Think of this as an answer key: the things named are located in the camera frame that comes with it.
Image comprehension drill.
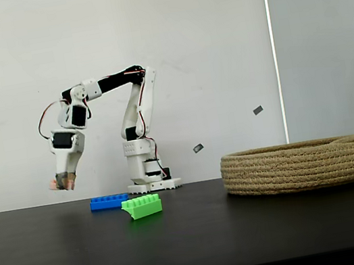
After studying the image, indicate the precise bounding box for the red white black servo cable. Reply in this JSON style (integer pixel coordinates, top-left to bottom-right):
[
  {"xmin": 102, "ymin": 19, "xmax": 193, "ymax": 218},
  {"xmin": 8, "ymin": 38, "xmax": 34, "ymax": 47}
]
[
  {"xmin": 33, "ymin": 98, "xmax": 74, "ymax": 143},
  {"xmin": 131, "ymin": 68, "xmax": 168, "ymax": 181}
]

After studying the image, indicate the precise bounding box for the pink lego block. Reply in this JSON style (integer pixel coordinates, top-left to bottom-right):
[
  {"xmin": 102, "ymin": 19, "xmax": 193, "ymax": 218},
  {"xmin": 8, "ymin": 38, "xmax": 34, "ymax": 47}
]
[{"xmin": 47, "ymin": 174, "xmax": 76, "ymax": 194}]

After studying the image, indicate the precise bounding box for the green lego block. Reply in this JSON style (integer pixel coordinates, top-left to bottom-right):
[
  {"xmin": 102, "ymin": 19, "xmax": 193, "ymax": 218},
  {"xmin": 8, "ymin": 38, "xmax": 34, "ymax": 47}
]
[{"xmin": 120, "ymin": 192, "xmax": 165, "ymax": 224}]

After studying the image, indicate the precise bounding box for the woven rope basket tray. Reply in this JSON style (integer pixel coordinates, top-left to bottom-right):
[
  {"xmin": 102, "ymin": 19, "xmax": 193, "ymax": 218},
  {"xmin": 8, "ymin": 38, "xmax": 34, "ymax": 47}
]
[{"xmin": 218, "ymin": 131, "xmax": 354, "ymax": 206}]

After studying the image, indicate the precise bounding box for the blue lego block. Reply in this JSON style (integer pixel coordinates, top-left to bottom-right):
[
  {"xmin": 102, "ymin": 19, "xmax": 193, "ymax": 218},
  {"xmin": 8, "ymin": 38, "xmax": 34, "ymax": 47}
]
[{"xmin": 88, "ymin": 191, "xmax": 132, "ymax": 214}]

